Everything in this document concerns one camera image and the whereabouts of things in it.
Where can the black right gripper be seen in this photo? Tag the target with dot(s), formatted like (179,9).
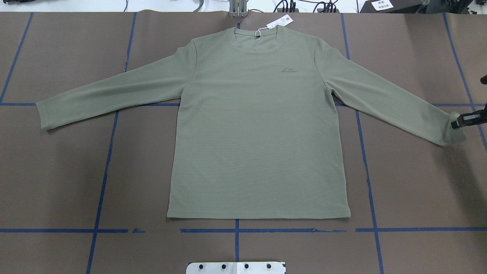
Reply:
(470,118)

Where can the olive green long-sleeve shirt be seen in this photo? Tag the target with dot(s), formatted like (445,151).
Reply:
(257,132)

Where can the white paper price tag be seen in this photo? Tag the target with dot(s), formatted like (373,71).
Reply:
(282,21)

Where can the grey aluminium post bracket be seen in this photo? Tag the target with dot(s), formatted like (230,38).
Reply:
(238,8)

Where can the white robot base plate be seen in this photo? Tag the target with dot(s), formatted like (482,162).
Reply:
(253,267)

